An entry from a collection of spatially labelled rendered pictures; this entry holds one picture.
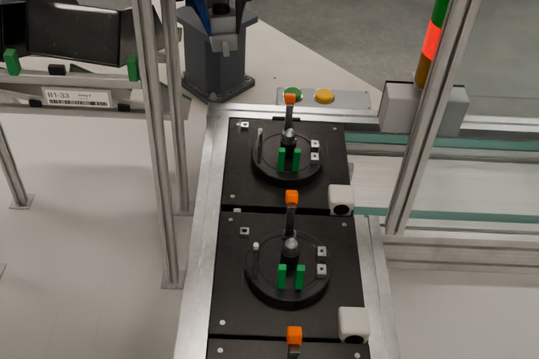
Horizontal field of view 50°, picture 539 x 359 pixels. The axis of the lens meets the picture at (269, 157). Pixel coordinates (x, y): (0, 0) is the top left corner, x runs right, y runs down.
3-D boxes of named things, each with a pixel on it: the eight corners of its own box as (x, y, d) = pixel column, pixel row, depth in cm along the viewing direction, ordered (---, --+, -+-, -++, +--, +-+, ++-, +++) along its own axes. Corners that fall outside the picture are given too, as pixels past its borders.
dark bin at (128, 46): (111, 30, 104) (112, -12, 102) (181, 41, 103) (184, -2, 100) (26, 53, 78) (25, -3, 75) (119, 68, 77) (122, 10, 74)
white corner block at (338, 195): (326, 197, 110) (328, 183, 107) (350, 199, 110) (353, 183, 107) (327, 216, 106) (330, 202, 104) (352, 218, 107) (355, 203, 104)
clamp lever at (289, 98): (282, 129, 116) (285, 92, 113) (292, 130, 116) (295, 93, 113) (282, 135, 113) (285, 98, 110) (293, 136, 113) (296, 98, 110)
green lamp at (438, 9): (427, 11, 80) (435, -23, 77) (463, 13, 80) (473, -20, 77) (434, 30, 77) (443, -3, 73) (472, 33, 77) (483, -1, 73)
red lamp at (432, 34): (419, 42, 84) (427, 11, 80) (453, 43, 84) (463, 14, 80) (425, 62, 80) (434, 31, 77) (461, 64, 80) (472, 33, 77)
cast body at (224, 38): (209, 38, 105) (206, -1, 101) (233, 35, 105) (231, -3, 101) (213, 58, 98) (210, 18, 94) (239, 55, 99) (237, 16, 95)
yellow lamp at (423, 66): (411, 70, 87) (419, 42, 84) (444, 72, 87) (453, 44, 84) (416, 91, 84) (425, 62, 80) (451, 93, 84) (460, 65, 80)
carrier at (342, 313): (220, 218, 105) (219, 169, 96) (353, 223, 106) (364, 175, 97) (208, 341, 88) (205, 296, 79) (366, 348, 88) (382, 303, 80)
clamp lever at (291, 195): (282, 230, 98) (285, 189, 95) (294, 230, 98) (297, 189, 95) (283, 240, 95) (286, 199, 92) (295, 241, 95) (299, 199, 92)
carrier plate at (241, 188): (228, 124, 123) (228, 117, 122) (342, 130, 124) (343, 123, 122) (220, 211, 106) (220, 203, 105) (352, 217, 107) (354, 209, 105)
